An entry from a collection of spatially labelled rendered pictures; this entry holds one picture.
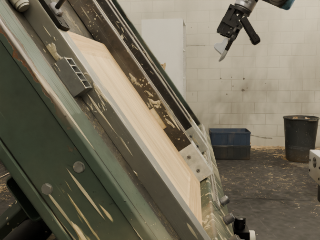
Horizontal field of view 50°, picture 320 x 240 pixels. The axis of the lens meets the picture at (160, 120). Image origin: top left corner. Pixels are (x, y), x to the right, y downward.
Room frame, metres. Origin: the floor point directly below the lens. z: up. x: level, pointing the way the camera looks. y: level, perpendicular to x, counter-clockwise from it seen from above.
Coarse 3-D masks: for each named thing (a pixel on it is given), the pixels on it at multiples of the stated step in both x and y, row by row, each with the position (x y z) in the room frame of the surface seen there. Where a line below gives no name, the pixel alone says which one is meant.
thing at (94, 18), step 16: (80, 0) 1.18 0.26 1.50; (80, 16) 1.18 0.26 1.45; (96, 16) 1.17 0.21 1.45; (96, 32) 1.17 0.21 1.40; (112, 32) 1.17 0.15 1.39; (112, 48) 1.17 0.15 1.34; (128, 48) 1.21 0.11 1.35; (128, 64) 1.16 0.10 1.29; (144, 80) 1.16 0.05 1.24; (144, 96) 1.16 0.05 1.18; (160, 96) 1.19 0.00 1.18; (160, 112) 1.15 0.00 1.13; (176, 128) 1.15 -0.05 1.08; (176, 144) 1.15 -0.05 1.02; (192, 144) 1.14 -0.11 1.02; (192, 160) 1.14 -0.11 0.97
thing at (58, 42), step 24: (48, 24) 0.68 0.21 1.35; (48, 48) 0.68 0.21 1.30; (72, 48) 0.69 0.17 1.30; (96, 96) 0.67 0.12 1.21; (120, 120) 0.67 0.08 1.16; (120, 144) 0.67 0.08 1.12; (144, 144) 0.71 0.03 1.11; (144, 168) 0.66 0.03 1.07; (168, 192) 0.66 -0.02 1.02; (168, 216) 0.66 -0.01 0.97; (192, 216) 0.68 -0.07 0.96
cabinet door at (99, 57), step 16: (80, 48) 0.84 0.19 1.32; (96, 48) 1.01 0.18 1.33; (96, 64) 0.90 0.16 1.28; (112, 64) 1.09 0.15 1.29; (112, 80) 0.94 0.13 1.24; (128, 80) 1.14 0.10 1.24; (112, 96) 0.83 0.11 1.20; (128, 96) 1.00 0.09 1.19; (128, 112) 0.87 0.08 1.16; (144, 112) 1.06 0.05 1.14; (144, 128) 0.92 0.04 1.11; (160, 128) 1.12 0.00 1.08; (160, 144) 0.98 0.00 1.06; (160, 160) 0.85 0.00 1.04; (176, 160) 1.03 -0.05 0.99; (176, 176) 0.90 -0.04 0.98; (192, 176) 1.09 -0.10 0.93; (192, 192) 0.93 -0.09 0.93; (192, 208) 0.82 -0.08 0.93
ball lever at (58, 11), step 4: (60, 0) 0.69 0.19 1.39; (64, 0) 0.68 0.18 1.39; (52, 4) 0.70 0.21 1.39; (56, 4) 0.69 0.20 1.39; (60, 4) 0.69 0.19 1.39; (52, 8) 0.70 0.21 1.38; (56, 8) 0.70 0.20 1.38; (56, 12) 0.70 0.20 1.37; (60, 12) 0.70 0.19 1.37; (60, 16) 0.71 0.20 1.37
